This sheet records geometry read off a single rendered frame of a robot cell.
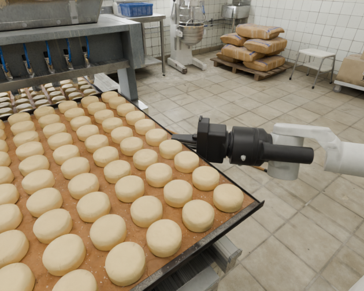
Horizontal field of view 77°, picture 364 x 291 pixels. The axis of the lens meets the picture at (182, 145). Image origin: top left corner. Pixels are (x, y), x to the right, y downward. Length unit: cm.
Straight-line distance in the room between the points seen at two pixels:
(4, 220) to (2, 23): 63
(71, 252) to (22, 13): 73
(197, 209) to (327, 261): 137
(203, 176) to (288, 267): 121
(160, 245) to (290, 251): 134
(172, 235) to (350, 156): 36
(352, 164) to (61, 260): 51
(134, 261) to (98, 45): 82
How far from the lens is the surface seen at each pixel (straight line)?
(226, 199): 39
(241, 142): 50
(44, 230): 40
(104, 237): 36
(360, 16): 431
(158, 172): 43
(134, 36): 94
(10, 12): 91
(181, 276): 51
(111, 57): 101
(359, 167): 54
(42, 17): 93
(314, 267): 163
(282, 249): 161
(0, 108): 109
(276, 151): 49
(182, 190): 39
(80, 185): 44
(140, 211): 37
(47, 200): 44
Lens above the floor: 131
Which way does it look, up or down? 36 degrees down
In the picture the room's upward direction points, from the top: straight up
